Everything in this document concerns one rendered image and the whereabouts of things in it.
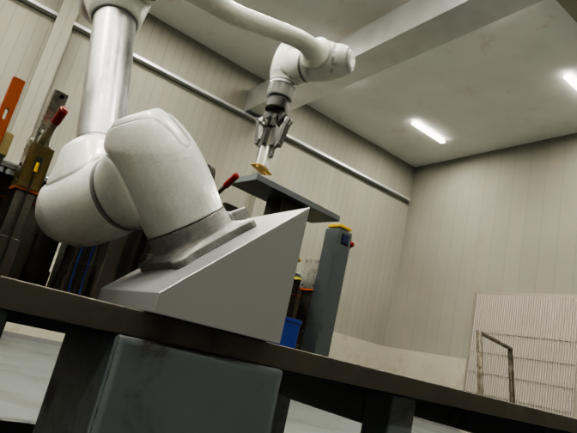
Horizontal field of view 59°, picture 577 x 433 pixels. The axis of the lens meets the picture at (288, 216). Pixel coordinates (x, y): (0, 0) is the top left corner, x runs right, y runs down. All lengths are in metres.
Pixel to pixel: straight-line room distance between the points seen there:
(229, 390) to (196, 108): 11.10
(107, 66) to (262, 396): 0.78
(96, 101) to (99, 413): 0.66
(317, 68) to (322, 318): 0.79
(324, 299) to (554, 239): 11.18
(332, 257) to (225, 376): 0.95
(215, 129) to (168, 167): 11.04
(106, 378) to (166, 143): 0.39
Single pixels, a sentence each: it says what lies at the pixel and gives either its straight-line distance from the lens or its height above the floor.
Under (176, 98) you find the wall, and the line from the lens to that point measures 11.71.
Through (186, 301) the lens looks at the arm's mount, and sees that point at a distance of 0.80.
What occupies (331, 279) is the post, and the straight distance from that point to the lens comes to 1.73.
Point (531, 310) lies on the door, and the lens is 12.46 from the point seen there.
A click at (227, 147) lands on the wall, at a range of 11.99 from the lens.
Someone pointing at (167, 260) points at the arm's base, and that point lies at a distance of 0.93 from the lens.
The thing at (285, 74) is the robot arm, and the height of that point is 1.53.
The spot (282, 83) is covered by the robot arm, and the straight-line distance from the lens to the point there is 1.69.
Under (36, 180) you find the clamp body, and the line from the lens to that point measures 1.43.
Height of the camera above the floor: 0.68
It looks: 15 degrees up
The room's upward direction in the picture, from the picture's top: 13 degrees clockwise
